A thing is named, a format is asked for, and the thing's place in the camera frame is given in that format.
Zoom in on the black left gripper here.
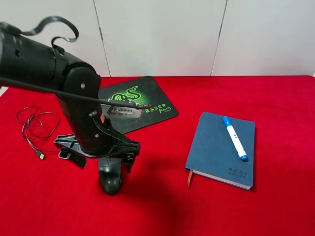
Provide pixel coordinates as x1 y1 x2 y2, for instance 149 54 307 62
54 124 140 173

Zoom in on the black computer mouse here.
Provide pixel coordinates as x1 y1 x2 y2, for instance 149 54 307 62
98 157 123 195

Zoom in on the blue white marker pen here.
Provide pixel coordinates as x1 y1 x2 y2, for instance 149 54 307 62
222 116 249 162

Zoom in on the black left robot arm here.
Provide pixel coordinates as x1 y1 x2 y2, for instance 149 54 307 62
0 22 143 175

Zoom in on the blue hardcover notebook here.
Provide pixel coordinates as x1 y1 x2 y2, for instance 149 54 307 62
185 112 255 190

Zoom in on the red velvet tablecloth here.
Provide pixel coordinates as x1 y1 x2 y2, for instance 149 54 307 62
0 76 315 236

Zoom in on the black green Razer mousepad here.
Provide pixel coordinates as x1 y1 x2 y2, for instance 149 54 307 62
97 75 179 135

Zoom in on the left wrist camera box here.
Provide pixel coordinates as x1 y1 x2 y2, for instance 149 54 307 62
102 100 142 118

